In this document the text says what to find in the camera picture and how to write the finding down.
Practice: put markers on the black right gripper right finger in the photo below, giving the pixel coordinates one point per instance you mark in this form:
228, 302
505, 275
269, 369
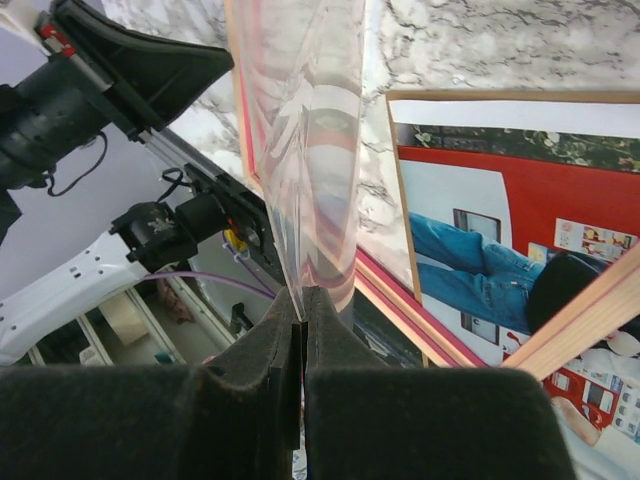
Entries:
365, 419

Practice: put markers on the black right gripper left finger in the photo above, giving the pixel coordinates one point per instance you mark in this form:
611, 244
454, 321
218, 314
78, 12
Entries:
231, 418

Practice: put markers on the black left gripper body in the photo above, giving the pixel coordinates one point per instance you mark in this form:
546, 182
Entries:
60, 106

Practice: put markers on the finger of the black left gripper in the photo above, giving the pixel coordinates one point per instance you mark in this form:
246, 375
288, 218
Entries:
152, 80

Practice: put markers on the clear acrylic sheet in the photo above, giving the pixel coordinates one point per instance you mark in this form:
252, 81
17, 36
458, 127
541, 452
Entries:
331, 105

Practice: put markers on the printed photo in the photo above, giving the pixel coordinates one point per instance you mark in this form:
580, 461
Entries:
522, 214

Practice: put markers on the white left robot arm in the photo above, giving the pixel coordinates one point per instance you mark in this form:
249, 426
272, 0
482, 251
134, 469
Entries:
141, 242

